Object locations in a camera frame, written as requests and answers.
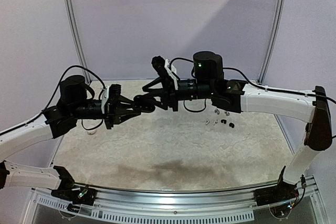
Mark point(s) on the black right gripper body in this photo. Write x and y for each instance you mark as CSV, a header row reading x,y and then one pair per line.
x,y
171,94

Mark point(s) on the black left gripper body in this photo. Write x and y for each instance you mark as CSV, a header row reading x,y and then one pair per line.
x,y
109,114

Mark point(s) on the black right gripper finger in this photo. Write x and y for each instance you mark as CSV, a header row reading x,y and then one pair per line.
x,y
157,86
152,101

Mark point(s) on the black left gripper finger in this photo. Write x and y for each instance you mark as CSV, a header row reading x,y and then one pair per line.
x,y
122,115
124,103

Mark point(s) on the black earbud charging case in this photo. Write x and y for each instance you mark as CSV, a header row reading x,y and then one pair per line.
x,y
143,104

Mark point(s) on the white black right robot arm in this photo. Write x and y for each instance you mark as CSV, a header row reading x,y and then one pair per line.
x,y
238,96

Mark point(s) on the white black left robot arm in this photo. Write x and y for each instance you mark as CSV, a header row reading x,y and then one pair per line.
x,y
55,122

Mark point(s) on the pink earbud charging case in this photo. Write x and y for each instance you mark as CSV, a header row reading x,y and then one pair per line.
x,y
91,132

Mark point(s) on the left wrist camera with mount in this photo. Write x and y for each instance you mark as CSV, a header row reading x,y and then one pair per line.
x,y
110,95

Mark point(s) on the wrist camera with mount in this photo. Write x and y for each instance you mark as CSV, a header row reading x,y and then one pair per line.
x,y
110,95
166,71

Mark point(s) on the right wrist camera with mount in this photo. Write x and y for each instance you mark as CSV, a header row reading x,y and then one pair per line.
x,y
166,71

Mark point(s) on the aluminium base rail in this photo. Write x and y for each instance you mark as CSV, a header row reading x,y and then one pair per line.
x,y
235,205

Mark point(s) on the right aluminium frame post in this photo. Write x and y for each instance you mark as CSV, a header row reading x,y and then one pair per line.
x,y
272,40

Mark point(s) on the aluminium frame post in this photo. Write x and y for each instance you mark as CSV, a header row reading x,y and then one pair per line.
x,y
75,33
272,40

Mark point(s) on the left aluminium frame post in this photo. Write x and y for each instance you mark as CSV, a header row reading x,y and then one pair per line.
x,y
75,33

